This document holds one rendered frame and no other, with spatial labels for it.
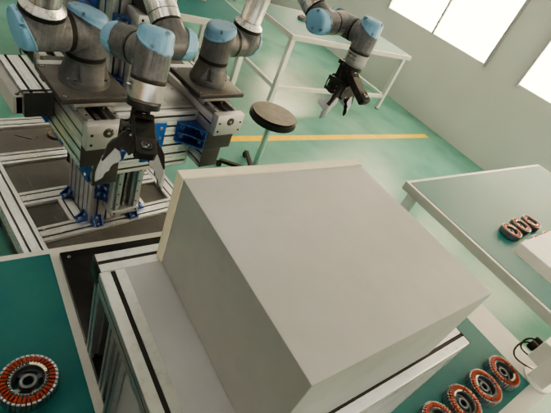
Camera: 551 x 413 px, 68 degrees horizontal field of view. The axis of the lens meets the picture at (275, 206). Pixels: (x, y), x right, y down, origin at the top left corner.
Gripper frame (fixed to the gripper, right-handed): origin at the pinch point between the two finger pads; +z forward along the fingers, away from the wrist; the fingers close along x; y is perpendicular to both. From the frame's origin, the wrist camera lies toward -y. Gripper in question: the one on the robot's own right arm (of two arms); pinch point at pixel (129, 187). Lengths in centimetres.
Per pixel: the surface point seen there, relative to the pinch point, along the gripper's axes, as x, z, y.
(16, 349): 18.9, 38.7, -9.3
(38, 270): 16.4, 32.7, 12.6
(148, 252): -1.6, 3.1, -22.7
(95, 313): 5.5, 20.2, -19.6
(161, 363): -1.3, 8.9, -44.8
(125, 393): 1.3, 21.9, -38.7
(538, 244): -109, -11, -32
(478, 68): -423, -86, 280
